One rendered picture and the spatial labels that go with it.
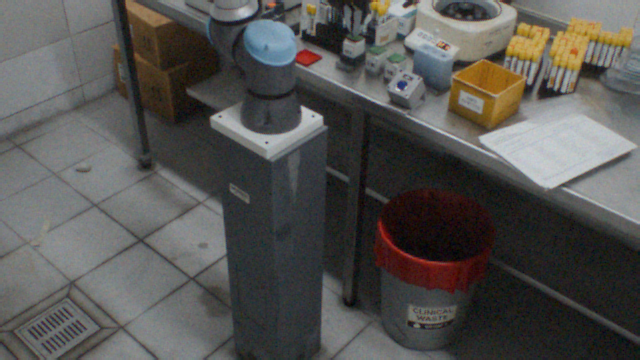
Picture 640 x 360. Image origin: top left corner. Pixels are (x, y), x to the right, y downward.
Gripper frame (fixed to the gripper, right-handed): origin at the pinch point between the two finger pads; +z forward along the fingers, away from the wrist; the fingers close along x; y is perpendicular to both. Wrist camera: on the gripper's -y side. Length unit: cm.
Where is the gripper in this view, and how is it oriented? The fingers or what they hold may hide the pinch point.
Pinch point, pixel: (352, 33)
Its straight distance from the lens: 194.2
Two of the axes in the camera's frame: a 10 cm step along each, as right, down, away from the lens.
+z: -0.2, 7.9, 6.2
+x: -7.4, -4.2, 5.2
